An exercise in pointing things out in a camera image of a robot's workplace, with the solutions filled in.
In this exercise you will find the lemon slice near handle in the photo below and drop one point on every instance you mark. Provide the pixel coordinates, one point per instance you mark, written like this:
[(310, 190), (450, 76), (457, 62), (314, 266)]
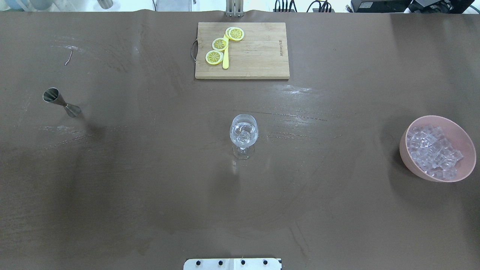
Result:
[(214, 57)]

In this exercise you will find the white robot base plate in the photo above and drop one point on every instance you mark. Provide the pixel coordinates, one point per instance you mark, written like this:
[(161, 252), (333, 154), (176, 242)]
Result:
[(233, 264)]

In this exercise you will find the lemon slice under far slice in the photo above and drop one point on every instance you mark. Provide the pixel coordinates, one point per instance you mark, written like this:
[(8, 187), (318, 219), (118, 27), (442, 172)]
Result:
[(227, 32)]

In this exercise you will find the steel cup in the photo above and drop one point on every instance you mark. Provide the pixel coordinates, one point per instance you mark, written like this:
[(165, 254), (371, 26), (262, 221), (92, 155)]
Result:
[(105, 4)]

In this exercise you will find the pile of clear ice cubes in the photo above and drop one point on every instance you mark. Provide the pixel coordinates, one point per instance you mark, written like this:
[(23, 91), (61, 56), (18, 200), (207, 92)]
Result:
[(433, 152)]

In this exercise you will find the steel double jigger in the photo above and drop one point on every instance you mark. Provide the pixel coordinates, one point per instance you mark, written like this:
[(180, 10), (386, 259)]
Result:
[(52, 95)]

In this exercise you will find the pink bowl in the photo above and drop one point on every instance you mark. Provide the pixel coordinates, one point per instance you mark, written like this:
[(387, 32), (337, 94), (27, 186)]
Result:
[(460, 139)]

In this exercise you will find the clear ice cube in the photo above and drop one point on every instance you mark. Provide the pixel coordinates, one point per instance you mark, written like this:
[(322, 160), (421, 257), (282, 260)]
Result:
[(243, 134)]

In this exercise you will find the wooden cutting board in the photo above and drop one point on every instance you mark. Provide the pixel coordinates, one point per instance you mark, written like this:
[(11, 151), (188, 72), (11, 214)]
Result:
[(261, 54)]

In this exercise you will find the lemon slice middle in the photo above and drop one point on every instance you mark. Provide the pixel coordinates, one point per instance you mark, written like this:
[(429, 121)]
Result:
[(220, 44)]

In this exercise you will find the aluminium frame post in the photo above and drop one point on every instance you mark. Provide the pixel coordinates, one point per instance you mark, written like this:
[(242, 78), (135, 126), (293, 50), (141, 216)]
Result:
[(235, 8)]

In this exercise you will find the clear wine glass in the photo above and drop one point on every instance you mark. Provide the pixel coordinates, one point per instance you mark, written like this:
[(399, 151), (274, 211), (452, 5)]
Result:
[(243, 151)]

